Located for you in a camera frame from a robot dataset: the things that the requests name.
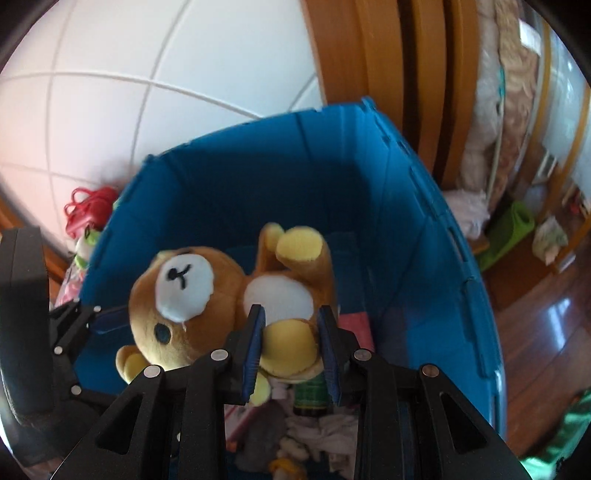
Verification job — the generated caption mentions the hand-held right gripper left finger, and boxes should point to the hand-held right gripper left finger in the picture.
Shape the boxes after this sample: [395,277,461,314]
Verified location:
[48,304,267,480]

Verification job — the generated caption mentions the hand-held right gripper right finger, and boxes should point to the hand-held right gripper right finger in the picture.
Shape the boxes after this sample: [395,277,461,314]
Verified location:
[318,305,529,480]

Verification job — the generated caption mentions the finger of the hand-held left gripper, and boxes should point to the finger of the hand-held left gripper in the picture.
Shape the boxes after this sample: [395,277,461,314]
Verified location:
[55,353,127,411]
[50,300,133,354]

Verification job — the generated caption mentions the brown teddy bear plush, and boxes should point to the brown teddy bear plush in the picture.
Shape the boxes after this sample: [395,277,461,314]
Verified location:
[115,222,340,407]

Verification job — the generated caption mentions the blue plastic storage box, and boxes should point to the blue plastic storage box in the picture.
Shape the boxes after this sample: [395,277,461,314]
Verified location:
[74,97,509,480]

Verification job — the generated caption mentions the pale pink cloth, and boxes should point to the pale pink cloth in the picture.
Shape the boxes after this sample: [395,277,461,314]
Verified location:
[286,412,359,474]

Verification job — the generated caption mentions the grey cloth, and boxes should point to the grey cloth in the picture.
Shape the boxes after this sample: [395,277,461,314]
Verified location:
[246,404,288,472]

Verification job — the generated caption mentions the red toy handbag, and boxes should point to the red toy handbag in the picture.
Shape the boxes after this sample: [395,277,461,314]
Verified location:
[65,186,118,241]

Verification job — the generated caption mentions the small yellow plush toy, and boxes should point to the small yellow plush toy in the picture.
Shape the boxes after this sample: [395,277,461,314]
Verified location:
[270,436,310,480]

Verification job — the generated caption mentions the white crumpled bag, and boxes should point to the white crumpled bag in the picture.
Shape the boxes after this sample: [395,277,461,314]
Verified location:
[531,216,570,265]

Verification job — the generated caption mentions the green cloth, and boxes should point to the green cloth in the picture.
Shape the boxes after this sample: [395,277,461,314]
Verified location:
[539,401,591,468]

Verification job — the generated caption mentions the white fluffy rolled rug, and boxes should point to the white fluffy rolled rug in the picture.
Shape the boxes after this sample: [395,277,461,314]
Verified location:
[445,25,505,240]

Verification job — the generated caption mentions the beige patterned rolled carpet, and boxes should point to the beige patterned rolled carpet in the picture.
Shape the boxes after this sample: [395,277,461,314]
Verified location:
[492,0,546,215]

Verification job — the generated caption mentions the wooden framed glass partition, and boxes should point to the wooden framed glass partition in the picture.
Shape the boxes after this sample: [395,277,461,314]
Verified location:
[536,18,591,274]

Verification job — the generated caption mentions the wooden door frame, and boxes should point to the wooden door frame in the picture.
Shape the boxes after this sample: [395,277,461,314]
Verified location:
[302,0,483,191]

